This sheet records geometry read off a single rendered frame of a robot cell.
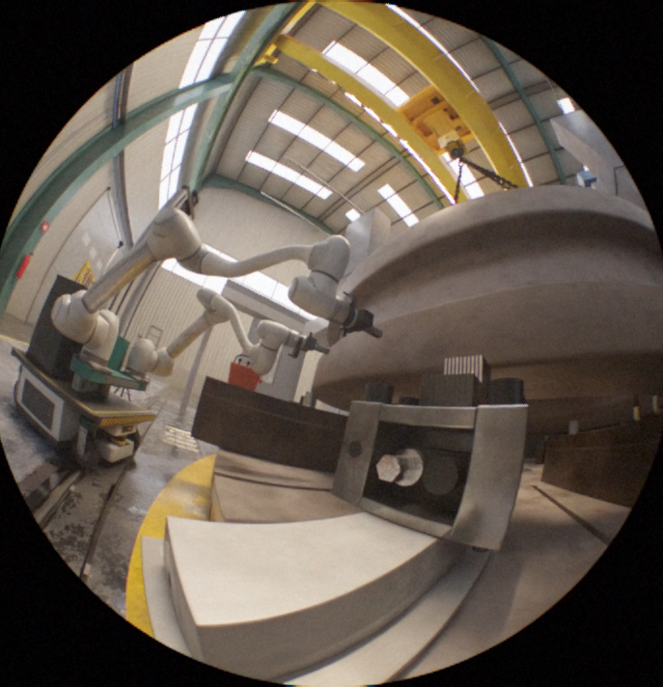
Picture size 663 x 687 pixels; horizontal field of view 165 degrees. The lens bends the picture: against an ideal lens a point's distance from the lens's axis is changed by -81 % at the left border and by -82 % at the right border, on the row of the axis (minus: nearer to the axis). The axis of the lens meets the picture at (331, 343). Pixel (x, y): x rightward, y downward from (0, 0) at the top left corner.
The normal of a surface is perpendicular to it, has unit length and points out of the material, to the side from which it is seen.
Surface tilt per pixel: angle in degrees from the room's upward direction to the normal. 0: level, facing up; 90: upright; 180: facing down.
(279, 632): 71
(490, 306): 90
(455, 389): 90
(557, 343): 90
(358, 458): 90
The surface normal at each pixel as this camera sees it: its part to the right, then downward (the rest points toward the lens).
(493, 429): -0.73, -0.38
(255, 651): 0.69, -0.40
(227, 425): 0.32, -0.25
